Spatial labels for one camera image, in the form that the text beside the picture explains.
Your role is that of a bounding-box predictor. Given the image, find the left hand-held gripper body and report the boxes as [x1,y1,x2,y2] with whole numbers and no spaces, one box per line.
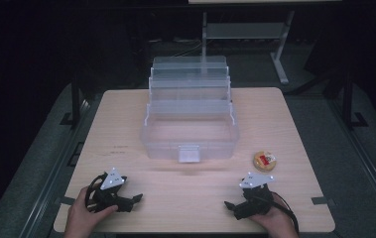
[91,167,130,212]

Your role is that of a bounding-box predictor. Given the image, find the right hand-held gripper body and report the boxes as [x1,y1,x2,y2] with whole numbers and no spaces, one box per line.
[238,172,276,216]

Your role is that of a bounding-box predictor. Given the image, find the person's right hand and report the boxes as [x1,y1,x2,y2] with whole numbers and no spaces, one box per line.
[247,192,300,238]

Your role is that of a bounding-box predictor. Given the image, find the person's left hand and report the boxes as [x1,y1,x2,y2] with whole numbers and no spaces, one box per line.
[63,186,119,238]

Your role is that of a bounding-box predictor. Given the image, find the round yellow snack packet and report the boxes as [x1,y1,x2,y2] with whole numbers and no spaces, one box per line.
[252,150,278,174]

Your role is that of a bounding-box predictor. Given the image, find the grey tape strip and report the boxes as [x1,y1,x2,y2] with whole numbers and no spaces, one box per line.
[54,195,76,206]
[310,195,336,206]

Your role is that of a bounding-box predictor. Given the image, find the clear plastic storage box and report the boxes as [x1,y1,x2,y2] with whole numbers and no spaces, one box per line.
[140,55,241,164]

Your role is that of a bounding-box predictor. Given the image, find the grey metal stand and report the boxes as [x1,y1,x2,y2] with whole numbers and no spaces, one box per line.
[200,9,297,85]

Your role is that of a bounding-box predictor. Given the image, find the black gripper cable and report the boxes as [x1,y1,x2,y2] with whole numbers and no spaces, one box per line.
[265,193,301,235]
[84,173,108,213]

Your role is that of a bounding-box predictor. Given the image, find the black metal post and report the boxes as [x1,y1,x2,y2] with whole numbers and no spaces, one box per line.
[60,73,82,127]
[340,67,369,131]

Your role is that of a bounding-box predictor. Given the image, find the floor cable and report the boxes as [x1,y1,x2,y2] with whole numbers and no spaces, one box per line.
[149,38,203,59]

